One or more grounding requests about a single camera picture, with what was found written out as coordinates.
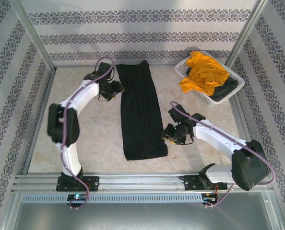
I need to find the black t-shirt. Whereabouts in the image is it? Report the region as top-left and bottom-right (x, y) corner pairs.
(115, 59), (168, 161)

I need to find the white plastic laundry basket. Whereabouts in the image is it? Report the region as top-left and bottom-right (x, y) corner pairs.
(175, 50), (245, 105)

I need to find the dark grey t-shirt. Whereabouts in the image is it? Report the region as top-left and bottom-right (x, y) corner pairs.
(185, 68), (239, 102)

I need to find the orange t-shirt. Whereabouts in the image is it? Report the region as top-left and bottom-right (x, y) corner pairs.
(179, 50), (230, 96)

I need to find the right small controller board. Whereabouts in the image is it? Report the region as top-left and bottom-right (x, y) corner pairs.
(201, 193), (219, 205)

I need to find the small controller board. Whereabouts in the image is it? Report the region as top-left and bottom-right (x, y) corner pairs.
(67, 194), (88, 202)
(201, 193), (219, 205)

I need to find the grey metal panel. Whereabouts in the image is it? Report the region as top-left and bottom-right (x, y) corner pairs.
(12, 202), (282, 230)

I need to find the left small controller board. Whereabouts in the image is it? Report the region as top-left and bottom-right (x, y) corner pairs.
(67, 194), (88, 202)

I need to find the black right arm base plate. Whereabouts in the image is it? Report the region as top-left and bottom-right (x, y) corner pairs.
(183, 174), (228, 192)

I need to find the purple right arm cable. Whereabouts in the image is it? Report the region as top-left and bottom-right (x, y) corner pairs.
(170, 101), (277, 208)

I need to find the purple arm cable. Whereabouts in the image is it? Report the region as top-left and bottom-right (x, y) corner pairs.
(170, 101), (277, 208)
(61, 57), (115, 210)

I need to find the aluminium mounting rail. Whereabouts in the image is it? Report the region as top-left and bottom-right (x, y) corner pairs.
(12, 172), (270, 193)

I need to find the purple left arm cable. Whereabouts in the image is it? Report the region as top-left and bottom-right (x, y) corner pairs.
(61, 57), (115, 210)

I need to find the slotted grey cable duct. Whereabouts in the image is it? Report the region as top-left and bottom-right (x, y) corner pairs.
(21, 193), (203, 203)

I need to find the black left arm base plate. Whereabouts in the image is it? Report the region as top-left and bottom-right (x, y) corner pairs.
(56, 176), (100, 192)

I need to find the aluminium frame post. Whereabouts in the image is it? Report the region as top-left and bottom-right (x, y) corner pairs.
(9, 0), (57, 73)
(225, 0), (270, 68)

